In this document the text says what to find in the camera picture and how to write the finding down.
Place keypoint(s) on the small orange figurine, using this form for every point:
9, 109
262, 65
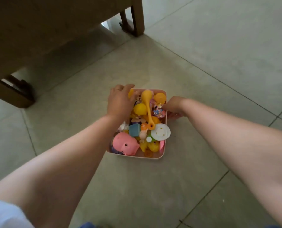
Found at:
143, 132

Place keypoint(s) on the person's right forearm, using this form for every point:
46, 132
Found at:
238, 151

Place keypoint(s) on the yellow toy ladle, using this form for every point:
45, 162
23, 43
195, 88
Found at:
147, 97

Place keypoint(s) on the person's white sleeve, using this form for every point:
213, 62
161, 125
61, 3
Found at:
5, 216

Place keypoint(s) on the pink plastic toy tray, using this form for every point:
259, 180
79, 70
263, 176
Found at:
136, 157

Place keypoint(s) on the white round toy dish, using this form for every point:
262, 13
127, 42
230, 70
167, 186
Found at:
160, 131

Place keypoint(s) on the pink round toy animal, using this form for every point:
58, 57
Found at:
124, 143

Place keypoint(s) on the yellow round toy fruit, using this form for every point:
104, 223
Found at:
139, 109

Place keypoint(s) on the person's left forearm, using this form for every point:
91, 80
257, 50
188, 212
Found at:
60, 168

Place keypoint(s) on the dark wooden furniture foot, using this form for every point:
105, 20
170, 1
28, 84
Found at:
137, 16

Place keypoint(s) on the person's right hand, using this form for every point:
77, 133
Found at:
176, 104

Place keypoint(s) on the pink dark toy piece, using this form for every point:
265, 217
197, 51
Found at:
158, 112

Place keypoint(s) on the pink toy stick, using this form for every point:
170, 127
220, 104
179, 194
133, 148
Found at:
162, 146

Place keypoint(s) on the person's left hand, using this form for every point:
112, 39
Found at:
119, 103

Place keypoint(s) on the light blue toy cup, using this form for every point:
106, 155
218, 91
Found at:
134, 130

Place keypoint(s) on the person's dark blue trousers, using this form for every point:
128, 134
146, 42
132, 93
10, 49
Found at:
87, 225

